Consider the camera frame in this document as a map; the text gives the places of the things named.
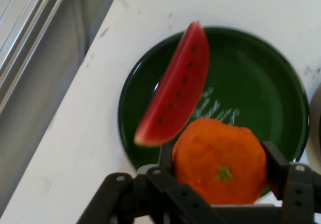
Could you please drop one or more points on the orange tangerine toy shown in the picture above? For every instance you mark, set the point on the orange tangerine toy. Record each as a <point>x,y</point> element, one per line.
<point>215,153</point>

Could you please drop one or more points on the watermelon slice toy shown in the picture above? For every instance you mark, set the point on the watermelon slice toy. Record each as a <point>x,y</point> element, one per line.
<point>178,91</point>

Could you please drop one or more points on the aluminium rail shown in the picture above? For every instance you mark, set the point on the aluminium rail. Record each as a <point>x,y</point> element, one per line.
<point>30,30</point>

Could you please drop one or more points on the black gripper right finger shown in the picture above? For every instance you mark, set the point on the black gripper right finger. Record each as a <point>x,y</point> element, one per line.
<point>298,191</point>

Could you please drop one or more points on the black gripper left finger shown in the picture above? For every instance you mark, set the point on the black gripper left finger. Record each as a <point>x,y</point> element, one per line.
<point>160,194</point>

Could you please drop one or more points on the dark green plate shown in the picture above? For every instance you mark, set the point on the dark green plate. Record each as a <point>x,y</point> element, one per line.
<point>255,91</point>

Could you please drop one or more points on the red plate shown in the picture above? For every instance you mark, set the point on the red plate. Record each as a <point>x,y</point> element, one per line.
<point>316,123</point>

